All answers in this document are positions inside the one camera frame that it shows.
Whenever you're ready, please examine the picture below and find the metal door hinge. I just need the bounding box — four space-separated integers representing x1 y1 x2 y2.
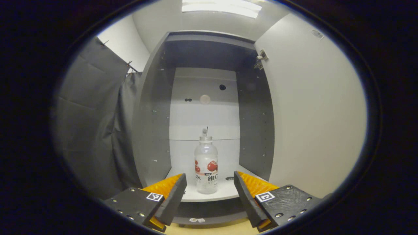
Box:
254 48 269 70

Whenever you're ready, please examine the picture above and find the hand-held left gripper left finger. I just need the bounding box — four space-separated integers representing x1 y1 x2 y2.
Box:
104 173 187 233

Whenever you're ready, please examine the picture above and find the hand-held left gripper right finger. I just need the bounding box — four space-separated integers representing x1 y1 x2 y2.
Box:
233 170 327 233

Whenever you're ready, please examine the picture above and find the ceiling light panel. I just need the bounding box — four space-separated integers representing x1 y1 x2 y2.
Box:
182 0 262 19

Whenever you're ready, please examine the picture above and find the clear plastic bottle red label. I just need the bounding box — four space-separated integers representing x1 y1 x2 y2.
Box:
194 135 218 195

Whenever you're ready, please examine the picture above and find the black backdrop cloth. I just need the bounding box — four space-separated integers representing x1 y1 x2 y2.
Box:
54 37 143 199

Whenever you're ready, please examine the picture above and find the dark grey cabinet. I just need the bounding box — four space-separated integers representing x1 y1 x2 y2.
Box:
132 30 275 226

